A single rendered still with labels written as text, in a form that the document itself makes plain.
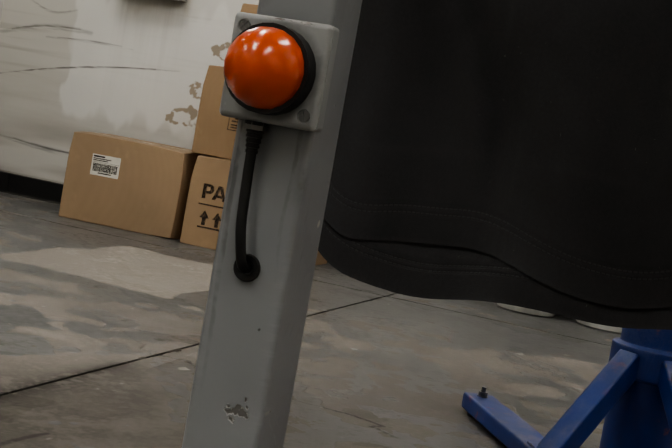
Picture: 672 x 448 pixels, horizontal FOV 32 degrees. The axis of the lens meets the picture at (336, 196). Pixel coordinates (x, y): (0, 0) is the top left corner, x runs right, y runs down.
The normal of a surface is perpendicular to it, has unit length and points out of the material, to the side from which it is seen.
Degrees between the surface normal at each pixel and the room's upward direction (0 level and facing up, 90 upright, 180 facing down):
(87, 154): 87
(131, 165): 90
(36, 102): 90
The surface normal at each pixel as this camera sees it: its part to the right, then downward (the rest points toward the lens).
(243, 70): -0.50, 0.13
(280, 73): 0.44, 0.29
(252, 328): -0.33, 0.00
